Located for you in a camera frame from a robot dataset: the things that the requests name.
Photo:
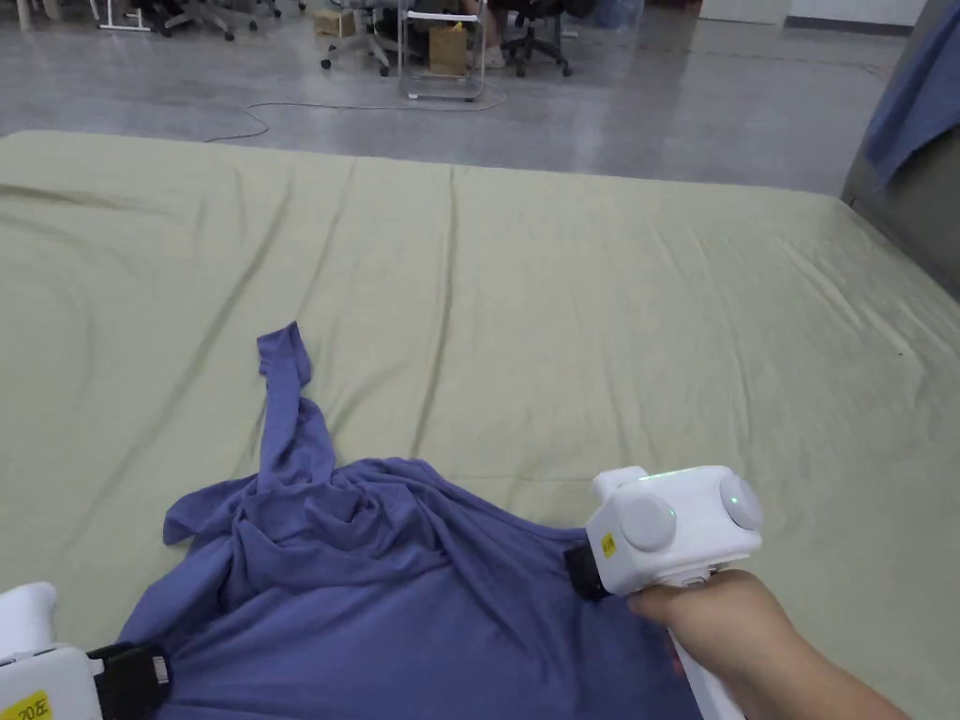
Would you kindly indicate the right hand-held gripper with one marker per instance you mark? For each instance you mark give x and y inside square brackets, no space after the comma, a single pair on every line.
[675,510]

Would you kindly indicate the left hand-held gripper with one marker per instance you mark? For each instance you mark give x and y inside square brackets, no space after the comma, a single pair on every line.
[37,675]

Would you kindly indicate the dark blue shirt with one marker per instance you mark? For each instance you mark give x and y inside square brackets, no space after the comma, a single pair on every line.
[390,600]

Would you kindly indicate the person's right forearm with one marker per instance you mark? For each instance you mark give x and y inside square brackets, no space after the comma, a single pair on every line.
[817,682]

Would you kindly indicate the person's right hand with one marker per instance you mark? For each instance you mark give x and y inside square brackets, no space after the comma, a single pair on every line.
[720,615]

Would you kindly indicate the bed with pale green sheet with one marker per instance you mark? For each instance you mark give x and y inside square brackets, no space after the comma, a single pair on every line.
[540,300]

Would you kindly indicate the blue cloth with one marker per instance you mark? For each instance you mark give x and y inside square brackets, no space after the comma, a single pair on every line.
[919,97]

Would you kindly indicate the brown paper bag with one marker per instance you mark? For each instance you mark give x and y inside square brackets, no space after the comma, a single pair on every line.
[448,49]

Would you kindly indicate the cardboard carton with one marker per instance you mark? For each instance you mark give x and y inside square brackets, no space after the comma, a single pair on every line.
[334,22]

